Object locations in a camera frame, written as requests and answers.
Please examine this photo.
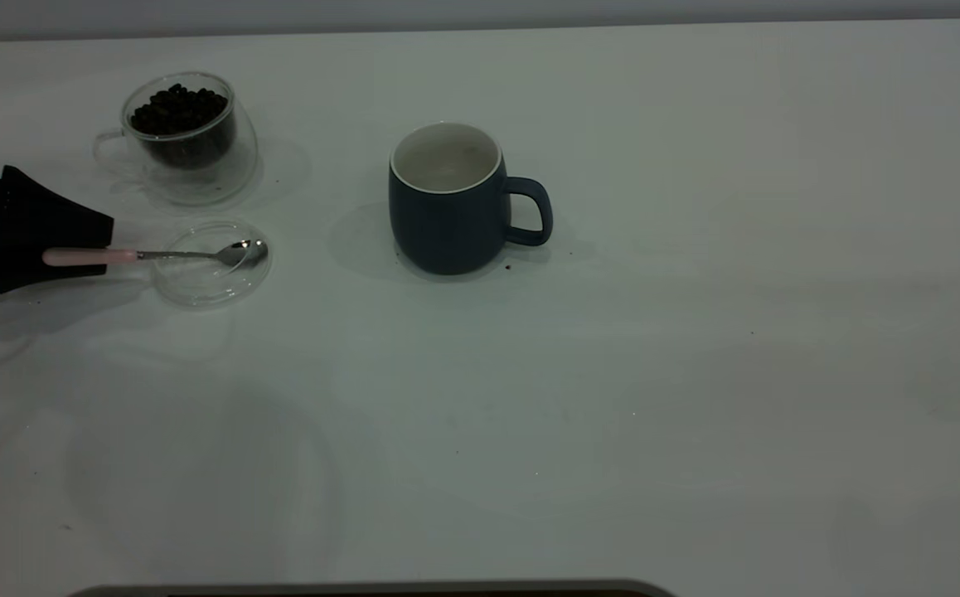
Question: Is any pink handled metal spoon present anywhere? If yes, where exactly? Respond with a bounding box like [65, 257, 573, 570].
[41, 240, 269, 268]

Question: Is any dark grey ceramic mug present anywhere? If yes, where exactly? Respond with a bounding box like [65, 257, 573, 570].
[388, 123, 554, 276]

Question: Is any clear glass lid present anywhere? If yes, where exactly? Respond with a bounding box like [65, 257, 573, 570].
[151, 220, 274, 308]

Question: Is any clear double wall glass cup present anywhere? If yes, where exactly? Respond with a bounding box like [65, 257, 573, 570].
[95, 71, 259, 206]

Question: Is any dark coffee beans pile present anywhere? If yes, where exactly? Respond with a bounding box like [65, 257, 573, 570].
[130, 83, 236, 171]

